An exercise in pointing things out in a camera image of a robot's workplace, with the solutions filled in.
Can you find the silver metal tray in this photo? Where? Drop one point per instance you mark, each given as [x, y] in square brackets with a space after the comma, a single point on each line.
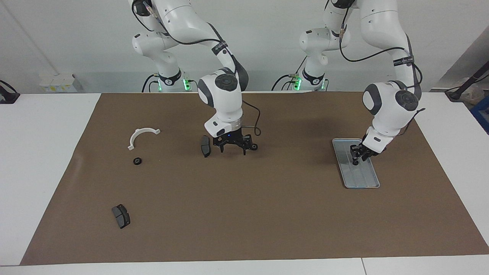
[363, 175]

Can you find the crumpled clear plastic bag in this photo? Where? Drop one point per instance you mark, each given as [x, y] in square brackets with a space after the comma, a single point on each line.
[475, 93]

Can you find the black stand pole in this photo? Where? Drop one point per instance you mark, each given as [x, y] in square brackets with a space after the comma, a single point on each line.
[468, 82]

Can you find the brown table mat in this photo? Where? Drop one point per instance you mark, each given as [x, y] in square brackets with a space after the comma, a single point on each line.
[244, 214]

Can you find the white curved plastic bracket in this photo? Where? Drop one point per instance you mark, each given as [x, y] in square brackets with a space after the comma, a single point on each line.
[134, 136]

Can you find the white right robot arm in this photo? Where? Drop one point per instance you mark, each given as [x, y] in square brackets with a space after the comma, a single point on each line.
[225, 103]

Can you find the slim grey brake pad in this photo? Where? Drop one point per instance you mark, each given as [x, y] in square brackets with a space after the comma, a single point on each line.
[205, 145]

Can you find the white wall socket box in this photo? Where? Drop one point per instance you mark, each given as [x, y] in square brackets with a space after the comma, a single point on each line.
[57, 82]

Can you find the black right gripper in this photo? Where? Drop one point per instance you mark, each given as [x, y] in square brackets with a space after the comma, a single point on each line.
[233, 138]

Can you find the black table clamp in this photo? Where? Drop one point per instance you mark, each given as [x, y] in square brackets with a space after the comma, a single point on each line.
[8, 96]

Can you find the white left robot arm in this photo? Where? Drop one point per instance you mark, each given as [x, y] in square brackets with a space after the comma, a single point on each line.
[386, 110]

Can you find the wide grey brake pad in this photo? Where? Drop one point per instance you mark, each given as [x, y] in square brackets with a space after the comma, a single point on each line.
[121, 217]

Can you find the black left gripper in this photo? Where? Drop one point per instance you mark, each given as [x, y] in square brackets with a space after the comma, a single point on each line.
[365, 150]

